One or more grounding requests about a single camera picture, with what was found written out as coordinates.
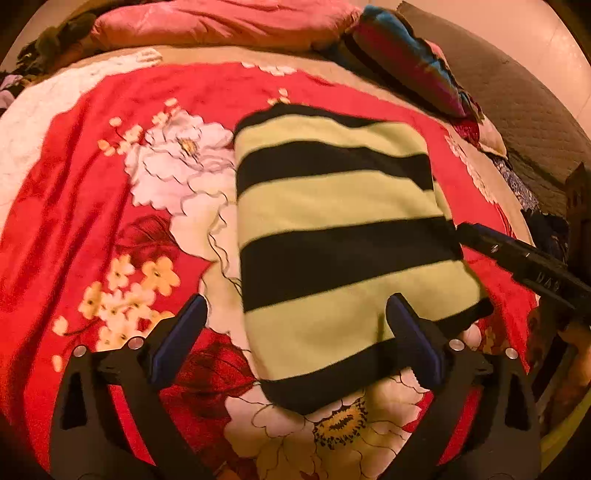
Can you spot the cream pillow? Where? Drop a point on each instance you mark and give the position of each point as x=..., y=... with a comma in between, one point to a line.
x=494, y=141

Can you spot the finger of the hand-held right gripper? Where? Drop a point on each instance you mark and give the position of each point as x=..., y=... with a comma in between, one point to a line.
x=489, y=244

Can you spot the red floral blanket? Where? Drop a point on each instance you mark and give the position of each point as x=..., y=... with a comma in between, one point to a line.
x=83, y=184

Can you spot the dark olive cloth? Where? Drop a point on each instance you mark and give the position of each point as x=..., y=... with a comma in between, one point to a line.
x=60, y=41

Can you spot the blue patterned cloth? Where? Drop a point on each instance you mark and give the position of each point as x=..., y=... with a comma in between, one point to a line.
x=515, y=182

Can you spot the colourful striped pillow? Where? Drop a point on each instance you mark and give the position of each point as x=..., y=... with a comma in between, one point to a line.
x=406, y=60

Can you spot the yellow black striped sweater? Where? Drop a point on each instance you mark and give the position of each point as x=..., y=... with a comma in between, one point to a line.
x=332, y=203

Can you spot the grey quilted headboard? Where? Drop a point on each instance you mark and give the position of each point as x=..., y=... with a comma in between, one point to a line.
x=517, y=101

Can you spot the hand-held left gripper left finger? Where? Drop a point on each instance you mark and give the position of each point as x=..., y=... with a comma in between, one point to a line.
x=178, y=344

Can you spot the pile of clothes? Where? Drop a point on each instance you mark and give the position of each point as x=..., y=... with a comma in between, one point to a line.
x=9, y=87

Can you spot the dark red cloth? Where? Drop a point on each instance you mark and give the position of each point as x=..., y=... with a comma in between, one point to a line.
x=466, y=131

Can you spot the pink pillow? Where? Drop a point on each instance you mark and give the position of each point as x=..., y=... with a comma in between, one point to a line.
x=221, y=23

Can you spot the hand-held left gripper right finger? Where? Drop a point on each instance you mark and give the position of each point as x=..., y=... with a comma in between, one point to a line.
x=415, y=348

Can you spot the person's right hand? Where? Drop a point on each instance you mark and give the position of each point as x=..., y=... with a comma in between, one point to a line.
x=577, y=341

